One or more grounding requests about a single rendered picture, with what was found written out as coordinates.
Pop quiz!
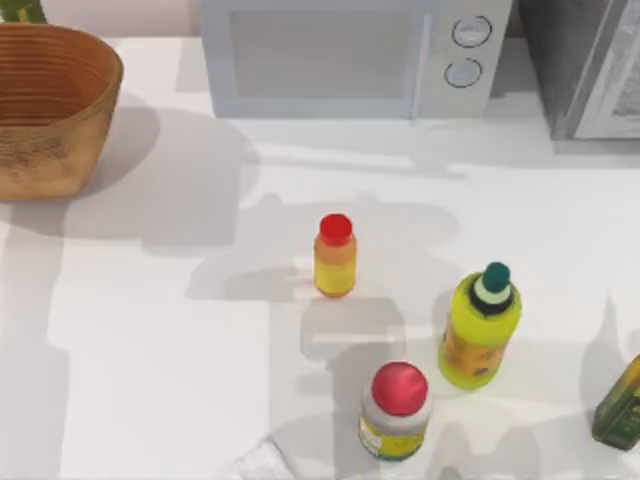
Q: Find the orange bottle with red cap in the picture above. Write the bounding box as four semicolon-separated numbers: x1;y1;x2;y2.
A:
313;213;358;300

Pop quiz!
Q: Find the yellow-green bottle with green cap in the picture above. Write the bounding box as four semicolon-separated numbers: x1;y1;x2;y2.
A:
437;261;523;389

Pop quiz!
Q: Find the pale microwave oven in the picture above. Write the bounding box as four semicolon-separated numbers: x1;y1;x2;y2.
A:
195;0;515;121

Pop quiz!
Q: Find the white jar with red lid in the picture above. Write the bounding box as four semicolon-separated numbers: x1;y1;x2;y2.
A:
357;361;433;463

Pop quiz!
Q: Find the microwave knob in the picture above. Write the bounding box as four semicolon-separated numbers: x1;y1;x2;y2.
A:
443;57;484;89
451;15;493;48

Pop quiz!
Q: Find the brown woven basket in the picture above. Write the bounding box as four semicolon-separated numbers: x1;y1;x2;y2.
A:
0;23;125;202

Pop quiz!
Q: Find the dark green bottle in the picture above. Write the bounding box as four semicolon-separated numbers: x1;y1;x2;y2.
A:
591;353;640;452

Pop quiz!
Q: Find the green plant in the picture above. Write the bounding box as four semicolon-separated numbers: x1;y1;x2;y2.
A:
0;0;49;26

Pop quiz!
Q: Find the microwave door handle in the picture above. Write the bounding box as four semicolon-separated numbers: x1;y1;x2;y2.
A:
410;13;433;120

